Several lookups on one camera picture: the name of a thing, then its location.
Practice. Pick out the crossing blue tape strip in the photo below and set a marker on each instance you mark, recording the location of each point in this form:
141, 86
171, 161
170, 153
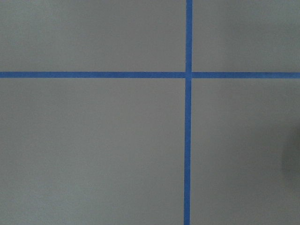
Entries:
188, 98

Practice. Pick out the long blue tape strip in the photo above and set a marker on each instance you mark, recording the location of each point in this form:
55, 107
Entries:
208, 75

